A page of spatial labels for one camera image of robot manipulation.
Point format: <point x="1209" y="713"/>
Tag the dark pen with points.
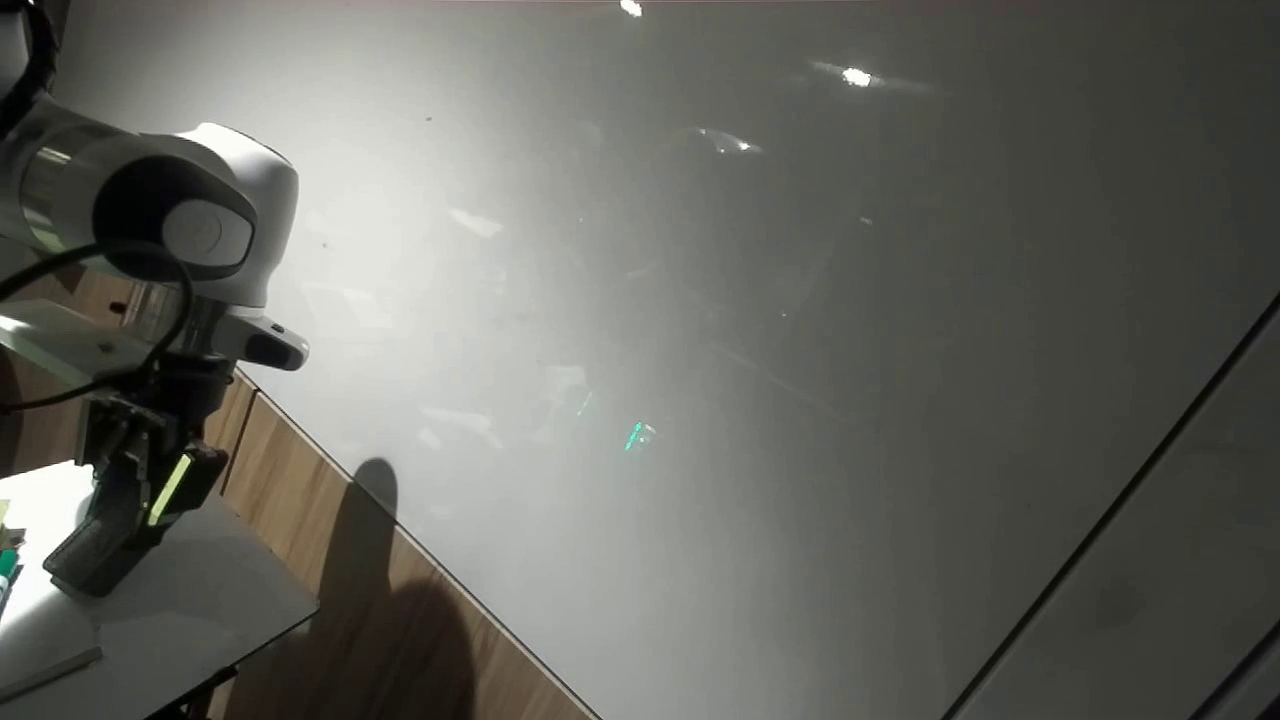
<point x="44" y="673"/>

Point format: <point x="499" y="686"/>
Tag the large white whiteboard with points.
<point x="800" y="333"/>

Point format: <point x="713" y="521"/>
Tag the small white table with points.
<point x="200" y="614"/>

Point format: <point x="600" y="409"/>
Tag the teal marker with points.
<point x="9" y="566"/>

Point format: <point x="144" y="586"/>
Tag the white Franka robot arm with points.
<point x="254" y="182"/>

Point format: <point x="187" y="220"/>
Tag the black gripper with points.
<point x="162" y="404"/>

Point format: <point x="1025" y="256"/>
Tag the grey board panel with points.
<point x="1175" y="572"/>

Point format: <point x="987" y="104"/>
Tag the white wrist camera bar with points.
<point x="72" y="345"/>

